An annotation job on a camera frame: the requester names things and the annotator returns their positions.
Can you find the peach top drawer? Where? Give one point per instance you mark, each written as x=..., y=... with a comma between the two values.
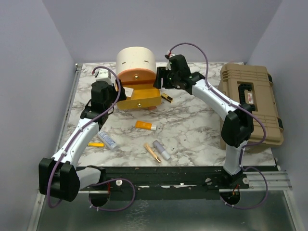
x=137, y=76

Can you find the white small box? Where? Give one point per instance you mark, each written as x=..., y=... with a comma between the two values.
x=128, y=91

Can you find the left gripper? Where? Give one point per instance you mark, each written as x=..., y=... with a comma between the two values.
x=111, y=88

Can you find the cream round drawer organizer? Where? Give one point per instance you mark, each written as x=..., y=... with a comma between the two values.
x=135, y=57

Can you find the orange sunscreen tube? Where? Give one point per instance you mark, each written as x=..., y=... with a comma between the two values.
x=145, y=125

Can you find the yellow drawer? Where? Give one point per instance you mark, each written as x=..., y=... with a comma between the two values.
x=144, y=96

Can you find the tan plastic tool case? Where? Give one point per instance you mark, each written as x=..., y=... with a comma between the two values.
x=252, y=84

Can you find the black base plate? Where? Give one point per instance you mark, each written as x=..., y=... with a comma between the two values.
x=128, y=191

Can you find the white blue tube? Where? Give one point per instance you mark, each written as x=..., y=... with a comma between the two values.
x=107, y=140

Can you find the pink blush palette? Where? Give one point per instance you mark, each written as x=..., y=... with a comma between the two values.
x=152, y=108

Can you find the beige gold concealer tube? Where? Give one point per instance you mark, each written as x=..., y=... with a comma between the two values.
x=151, y=152

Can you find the aluminium rail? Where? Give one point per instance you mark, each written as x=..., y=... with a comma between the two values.
x=269, y=180

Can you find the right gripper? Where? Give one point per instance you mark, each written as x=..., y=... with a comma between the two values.
x=161, y=72

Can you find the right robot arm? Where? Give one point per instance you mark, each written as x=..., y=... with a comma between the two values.
x=237, y=120

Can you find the lavender white bottle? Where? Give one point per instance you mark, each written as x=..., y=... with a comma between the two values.
x=161, y=150

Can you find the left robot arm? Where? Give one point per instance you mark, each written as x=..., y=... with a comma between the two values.
x=58, y=176

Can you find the yellow mascara tube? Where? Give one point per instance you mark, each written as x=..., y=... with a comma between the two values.
x=100, y=145

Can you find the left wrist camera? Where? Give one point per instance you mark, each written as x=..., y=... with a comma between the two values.
x=103, y=75

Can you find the black gold lipstick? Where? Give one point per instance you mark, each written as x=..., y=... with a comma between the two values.
x=166, y=98

